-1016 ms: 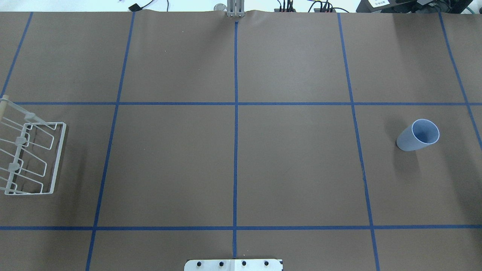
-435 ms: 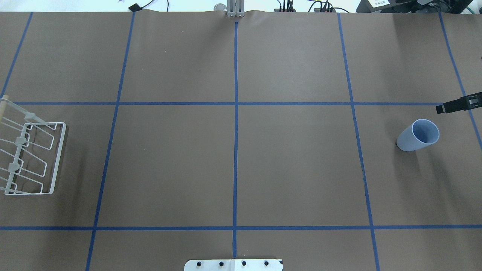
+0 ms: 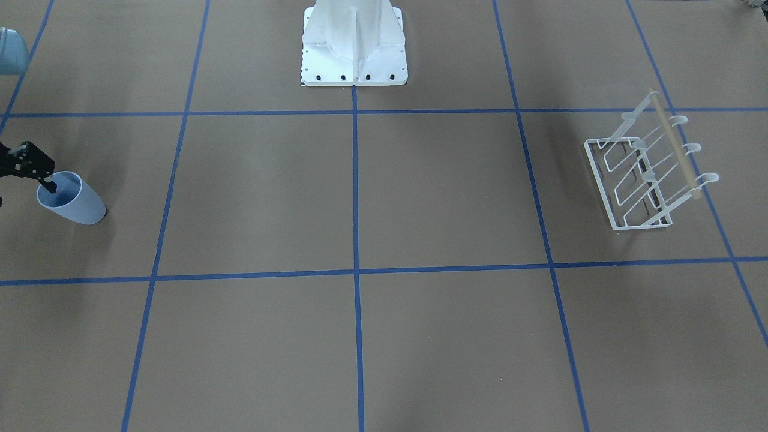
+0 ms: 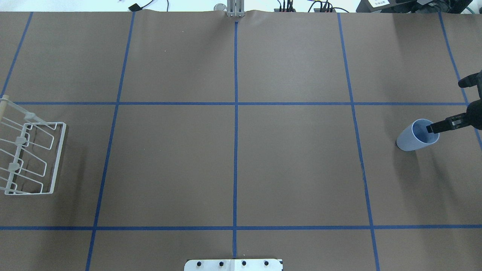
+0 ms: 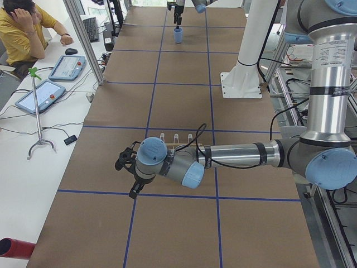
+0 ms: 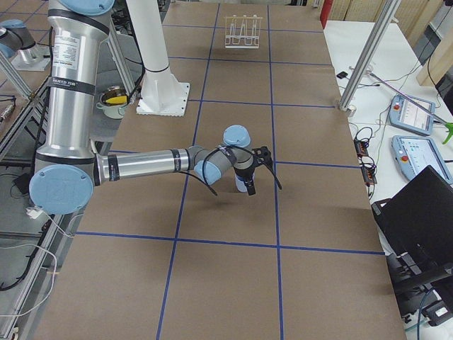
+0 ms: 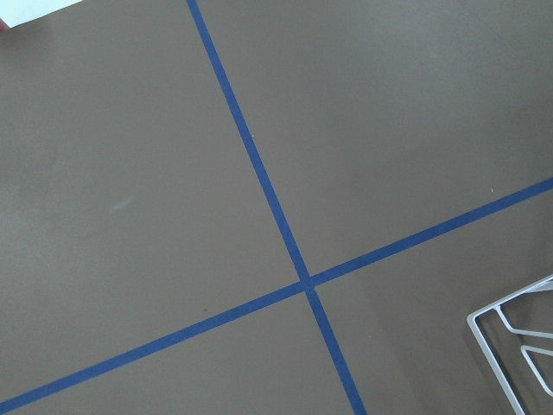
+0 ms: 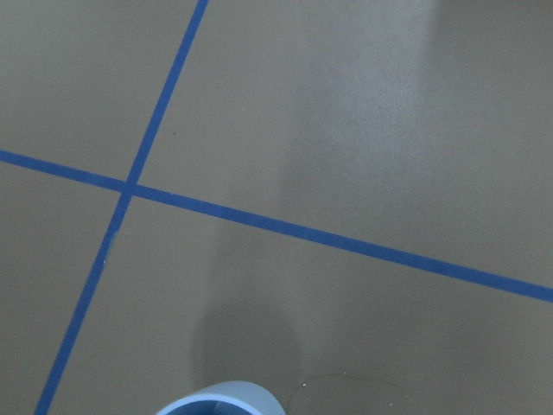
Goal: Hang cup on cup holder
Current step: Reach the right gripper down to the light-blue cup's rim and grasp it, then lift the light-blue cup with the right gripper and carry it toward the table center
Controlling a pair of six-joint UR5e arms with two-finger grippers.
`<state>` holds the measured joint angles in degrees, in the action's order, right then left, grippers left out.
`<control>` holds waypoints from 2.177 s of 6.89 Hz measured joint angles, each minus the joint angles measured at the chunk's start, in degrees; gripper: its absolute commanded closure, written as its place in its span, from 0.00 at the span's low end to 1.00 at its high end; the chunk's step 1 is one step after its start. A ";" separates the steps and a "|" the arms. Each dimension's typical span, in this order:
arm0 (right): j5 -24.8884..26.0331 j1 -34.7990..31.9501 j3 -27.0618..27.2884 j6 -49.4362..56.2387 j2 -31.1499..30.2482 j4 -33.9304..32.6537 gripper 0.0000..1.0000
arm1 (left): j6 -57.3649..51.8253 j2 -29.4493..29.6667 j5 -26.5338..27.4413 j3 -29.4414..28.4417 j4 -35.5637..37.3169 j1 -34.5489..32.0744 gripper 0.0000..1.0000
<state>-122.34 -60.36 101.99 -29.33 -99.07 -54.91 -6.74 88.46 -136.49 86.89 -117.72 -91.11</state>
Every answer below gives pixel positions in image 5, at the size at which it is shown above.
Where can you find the black computer mouse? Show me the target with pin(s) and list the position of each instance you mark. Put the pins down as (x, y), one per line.
(70, 51)

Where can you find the teach pendant tablet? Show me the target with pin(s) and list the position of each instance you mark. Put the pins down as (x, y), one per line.
(67, 68)
(47, 92)

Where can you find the small black sensor box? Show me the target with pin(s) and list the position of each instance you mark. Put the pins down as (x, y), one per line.
(69, 140)

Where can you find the aluminium frame post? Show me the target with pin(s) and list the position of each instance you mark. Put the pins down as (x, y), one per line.
(79, 28)

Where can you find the red cylinder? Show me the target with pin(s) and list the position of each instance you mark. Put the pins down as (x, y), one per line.
(16, 249)

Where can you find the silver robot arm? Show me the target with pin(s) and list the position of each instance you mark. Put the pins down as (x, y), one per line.
(200, 6)
(321, 154)

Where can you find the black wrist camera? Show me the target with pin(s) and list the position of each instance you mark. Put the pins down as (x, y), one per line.
(127, 158)

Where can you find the black keyboard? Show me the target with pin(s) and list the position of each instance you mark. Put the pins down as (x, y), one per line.
(90, 25)

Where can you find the blue plastic cup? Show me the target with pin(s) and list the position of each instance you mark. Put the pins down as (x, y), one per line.
(178, 35)

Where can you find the person in yellow shirt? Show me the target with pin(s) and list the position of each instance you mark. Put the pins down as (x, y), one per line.
(22, 24)

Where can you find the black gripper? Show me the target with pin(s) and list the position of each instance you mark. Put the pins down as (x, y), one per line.
(178, 9)
(141, 180)

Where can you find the near teach pendant tablet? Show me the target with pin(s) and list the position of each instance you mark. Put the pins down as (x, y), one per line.
(47, 92)

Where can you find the white wire cup holder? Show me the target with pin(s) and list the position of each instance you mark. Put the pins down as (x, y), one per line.
(176, 140)

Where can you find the far teach pendant tablet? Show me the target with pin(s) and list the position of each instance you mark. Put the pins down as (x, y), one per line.
(67, 68)

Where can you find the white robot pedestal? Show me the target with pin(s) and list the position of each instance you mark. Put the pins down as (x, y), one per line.
(243, 80)

